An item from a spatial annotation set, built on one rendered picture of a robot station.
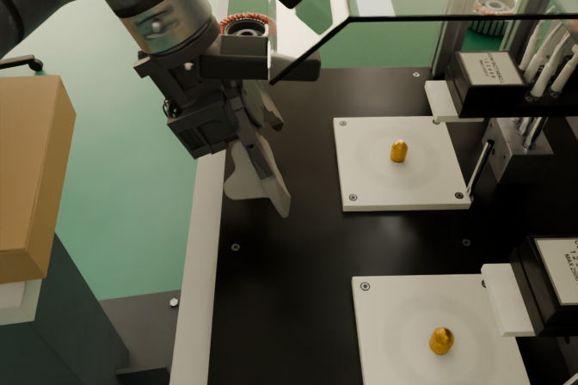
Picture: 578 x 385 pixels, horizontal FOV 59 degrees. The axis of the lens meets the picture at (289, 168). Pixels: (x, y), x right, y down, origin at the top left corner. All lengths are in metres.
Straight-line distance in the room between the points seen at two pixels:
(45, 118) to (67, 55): 1.60
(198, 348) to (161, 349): 0.82
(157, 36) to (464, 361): 0.40
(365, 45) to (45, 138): 0.52
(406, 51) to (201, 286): 0.52
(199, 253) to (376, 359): 0.23
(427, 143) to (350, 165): 0.11
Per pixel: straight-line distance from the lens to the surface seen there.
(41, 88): 0.75
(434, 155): 0.67
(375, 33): 0.92
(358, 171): 0.63
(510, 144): 0.65
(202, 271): 0.59
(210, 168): 0.68
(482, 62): 0.59
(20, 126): 0.71
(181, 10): 0.45
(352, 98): 0.75
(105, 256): 1.56
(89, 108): 2.01
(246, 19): 0.88
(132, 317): 1.42
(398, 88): 0.77
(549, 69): 0.59
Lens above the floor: 1.26
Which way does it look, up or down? 49 degrees down
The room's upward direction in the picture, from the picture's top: straight up
